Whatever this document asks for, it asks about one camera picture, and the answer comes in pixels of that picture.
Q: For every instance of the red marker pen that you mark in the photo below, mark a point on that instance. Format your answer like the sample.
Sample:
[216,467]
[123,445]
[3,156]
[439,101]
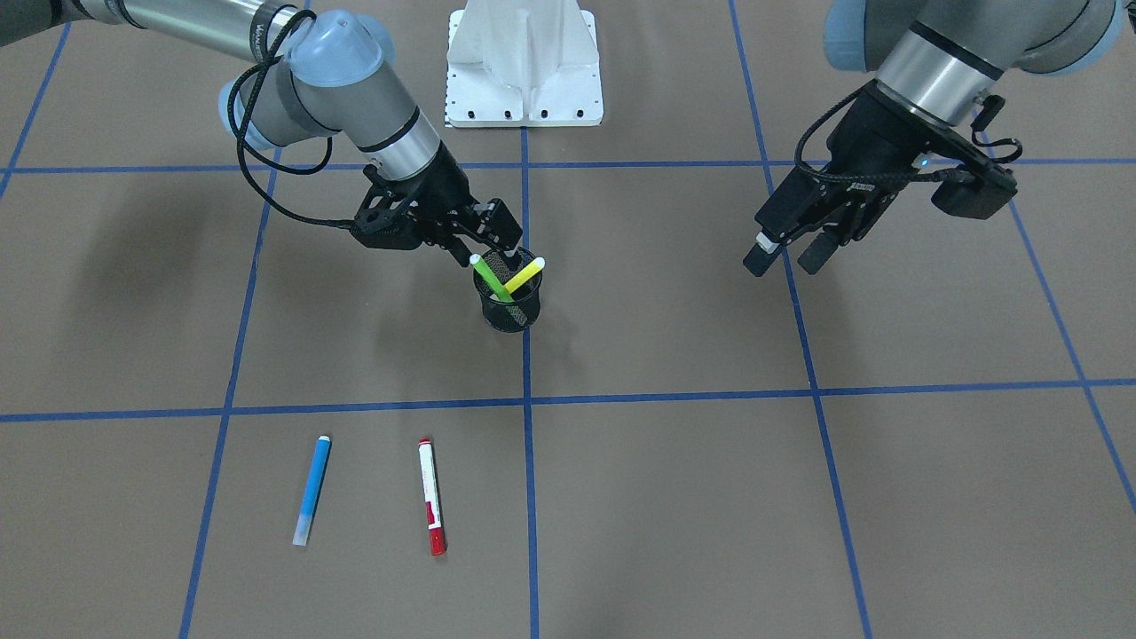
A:
[430,487]

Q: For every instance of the blue marker pen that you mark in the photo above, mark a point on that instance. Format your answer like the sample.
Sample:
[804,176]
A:
[312,487]

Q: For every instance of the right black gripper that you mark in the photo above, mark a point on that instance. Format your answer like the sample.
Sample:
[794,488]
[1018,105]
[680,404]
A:
[446,191]

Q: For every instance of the white pedestal column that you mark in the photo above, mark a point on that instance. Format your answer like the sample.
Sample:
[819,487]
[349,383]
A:
[523,64]

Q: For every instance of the yellow highlighter pen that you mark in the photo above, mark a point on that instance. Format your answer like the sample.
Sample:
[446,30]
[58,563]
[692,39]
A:
[524,276]

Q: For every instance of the green highlighter pen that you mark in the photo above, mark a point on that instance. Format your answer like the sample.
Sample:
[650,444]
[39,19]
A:
[489,277]

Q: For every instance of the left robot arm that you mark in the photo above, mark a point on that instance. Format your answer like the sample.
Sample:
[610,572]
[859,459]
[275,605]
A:
[933,66]

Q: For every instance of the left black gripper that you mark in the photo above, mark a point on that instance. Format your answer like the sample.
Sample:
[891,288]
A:
[859,133]

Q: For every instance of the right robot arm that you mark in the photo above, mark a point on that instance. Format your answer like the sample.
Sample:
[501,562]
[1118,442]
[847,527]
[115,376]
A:
[316,75]

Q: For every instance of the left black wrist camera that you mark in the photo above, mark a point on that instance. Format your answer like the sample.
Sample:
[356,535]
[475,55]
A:
[986,193]

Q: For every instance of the black mesh pen cup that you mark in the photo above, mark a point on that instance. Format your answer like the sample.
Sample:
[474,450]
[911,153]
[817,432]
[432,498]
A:
[520,315]

